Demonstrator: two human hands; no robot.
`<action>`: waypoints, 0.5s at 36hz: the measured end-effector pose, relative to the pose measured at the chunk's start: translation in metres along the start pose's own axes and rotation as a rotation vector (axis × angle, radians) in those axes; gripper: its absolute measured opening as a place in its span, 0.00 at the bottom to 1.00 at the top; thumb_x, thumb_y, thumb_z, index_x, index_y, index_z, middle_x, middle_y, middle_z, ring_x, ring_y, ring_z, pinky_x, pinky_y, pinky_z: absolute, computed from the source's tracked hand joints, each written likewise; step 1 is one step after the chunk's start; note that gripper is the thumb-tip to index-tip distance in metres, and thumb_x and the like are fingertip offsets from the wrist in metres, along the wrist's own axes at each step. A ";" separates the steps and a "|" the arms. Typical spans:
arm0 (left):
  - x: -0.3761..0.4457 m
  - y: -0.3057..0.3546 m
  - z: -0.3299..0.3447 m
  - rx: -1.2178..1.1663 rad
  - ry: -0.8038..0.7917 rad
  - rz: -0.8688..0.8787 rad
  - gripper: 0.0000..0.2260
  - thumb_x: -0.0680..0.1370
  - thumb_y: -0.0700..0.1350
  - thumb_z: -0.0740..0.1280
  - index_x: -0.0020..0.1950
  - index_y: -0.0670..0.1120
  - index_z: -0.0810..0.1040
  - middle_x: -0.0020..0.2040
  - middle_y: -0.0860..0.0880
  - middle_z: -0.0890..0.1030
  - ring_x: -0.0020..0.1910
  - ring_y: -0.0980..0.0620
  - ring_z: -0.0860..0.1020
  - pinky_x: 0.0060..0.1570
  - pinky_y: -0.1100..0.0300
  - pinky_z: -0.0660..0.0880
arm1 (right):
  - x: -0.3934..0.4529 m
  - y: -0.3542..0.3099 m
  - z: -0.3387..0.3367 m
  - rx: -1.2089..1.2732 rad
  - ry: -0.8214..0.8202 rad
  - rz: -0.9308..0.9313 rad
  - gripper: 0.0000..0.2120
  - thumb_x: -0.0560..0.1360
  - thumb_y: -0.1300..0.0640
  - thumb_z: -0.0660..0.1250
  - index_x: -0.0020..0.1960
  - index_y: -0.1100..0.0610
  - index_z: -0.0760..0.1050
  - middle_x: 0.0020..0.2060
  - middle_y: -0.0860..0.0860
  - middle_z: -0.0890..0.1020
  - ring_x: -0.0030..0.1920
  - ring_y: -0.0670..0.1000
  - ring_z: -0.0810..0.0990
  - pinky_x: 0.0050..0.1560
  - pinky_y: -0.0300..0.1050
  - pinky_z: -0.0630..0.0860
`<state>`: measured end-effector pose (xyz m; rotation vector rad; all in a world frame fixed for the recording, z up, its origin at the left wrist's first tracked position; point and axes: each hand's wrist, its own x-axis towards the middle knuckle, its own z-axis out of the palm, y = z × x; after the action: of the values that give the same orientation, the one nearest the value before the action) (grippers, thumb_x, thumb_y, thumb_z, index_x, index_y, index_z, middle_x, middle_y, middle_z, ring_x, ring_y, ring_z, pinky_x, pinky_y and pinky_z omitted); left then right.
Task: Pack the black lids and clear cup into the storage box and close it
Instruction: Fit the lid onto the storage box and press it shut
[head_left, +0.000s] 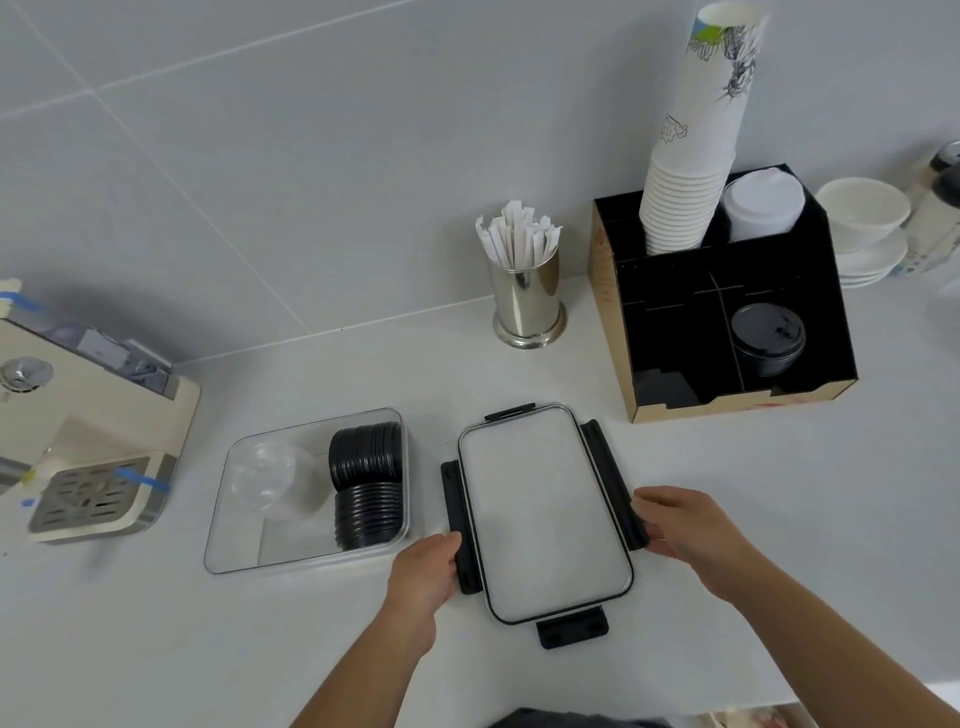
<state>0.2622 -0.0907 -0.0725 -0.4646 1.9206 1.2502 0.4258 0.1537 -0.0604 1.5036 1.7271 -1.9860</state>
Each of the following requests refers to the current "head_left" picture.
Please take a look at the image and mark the container lid with black clips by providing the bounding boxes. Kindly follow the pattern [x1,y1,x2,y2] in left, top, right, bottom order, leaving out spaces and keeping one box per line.
[440,402,650,651]

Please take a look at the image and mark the black lids inside organizer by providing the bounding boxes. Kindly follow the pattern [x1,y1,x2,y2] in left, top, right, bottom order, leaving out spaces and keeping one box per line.
[729,302,808,379]

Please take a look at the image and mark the clear plastic container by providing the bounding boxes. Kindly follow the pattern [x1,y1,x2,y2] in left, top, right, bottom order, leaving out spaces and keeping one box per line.
[203,407,412,577]

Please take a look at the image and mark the person's left hand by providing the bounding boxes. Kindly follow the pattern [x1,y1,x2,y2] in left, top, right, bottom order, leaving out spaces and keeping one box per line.
[380,532,465,640]

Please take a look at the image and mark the stack of clear lids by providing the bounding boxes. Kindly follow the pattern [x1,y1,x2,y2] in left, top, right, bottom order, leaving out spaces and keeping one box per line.
[228,440,320,523]

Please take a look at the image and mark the stack of white paper cups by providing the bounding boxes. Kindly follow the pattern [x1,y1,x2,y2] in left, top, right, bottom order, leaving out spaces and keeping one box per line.
[638,0,774,256]

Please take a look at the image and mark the bundle of white wrapped straws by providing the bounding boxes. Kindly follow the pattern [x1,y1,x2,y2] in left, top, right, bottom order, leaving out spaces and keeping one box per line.
[475,200,564,271]

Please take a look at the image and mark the stack of white saucers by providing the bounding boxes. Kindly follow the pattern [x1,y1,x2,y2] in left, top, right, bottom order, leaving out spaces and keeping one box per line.
[833,227,910,290]

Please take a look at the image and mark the cream espresso machine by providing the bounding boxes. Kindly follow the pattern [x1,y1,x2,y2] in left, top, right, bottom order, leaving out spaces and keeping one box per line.
[0,278,202,556]

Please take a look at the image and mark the person's right hand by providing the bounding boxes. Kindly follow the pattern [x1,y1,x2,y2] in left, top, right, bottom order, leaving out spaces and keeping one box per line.
[632,485,775,607]

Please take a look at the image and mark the black lid stack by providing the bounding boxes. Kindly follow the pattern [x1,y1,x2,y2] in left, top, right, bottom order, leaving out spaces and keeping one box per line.
[332,482,406,553]
[327,421,404,490]

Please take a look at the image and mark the person's left forearm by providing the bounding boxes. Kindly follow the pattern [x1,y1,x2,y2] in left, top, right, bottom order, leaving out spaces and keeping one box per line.
[288,608,438,728]

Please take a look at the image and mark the person's right forearm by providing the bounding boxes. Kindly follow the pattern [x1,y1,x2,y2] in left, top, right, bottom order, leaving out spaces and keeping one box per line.
[725,560,960,728]

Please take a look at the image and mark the printed bottle with dark cap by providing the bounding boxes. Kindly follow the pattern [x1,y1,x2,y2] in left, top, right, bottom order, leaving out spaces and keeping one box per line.
[896,140,960,275]

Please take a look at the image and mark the black cardboard cup organizer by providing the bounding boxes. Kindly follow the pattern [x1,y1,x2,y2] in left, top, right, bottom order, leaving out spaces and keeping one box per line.
[588,163,859,425]

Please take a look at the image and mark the steel straw holder cup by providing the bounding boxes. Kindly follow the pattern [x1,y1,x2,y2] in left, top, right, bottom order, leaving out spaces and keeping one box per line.
[487,247,568,351]

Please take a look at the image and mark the white bowl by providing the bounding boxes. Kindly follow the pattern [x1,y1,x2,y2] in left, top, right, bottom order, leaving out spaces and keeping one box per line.
[813,176,913,255]

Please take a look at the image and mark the white lids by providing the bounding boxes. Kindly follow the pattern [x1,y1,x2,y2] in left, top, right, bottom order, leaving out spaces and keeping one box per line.
[721,168,808,243]

